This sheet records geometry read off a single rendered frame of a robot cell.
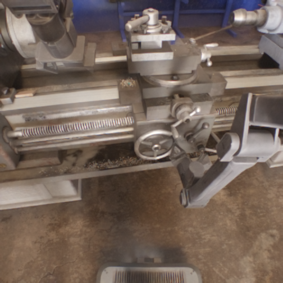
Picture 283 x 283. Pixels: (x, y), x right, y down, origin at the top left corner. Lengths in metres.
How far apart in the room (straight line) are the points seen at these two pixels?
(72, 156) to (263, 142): 1.13
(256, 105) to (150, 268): 0.96
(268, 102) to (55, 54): 0.42
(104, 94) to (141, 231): 0.93
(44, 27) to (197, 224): 1.42
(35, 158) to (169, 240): 0.99
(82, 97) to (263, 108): 0.82
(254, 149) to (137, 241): 1.16
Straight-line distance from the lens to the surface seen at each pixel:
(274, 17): 1.38
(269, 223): 1.77
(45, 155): 1.34
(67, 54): 0.50
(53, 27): 0.45
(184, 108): 0.86
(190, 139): 1.04
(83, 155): 1.35
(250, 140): 0.44
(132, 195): 1.60
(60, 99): 1.07
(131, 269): 1.18
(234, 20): 1.28
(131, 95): 1.01
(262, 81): 1.32
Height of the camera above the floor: 1.43
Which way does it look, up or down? 48 degrees down
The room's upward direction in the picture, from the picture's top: straight up
